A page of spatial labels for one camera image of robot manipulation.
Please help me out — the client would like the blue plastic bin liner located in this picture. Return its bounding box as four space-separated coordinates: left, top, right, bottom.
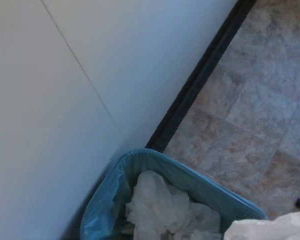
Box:
80 147 270 240

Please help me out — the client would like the black baseboard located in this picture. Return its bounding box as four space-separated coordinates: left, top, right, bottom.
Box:
144 0 259 153

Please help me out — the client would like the dark teal trash bin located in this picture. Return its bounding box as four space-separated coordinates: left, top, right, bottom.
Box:
80 147 270 240

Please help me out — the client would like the white tissues pile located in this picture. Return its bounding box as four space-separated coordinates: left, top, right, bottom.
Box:
125 170 222 240

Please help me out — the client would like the white tissue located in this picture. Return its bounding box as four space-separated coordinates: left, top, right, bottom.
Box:
223 210 300 240

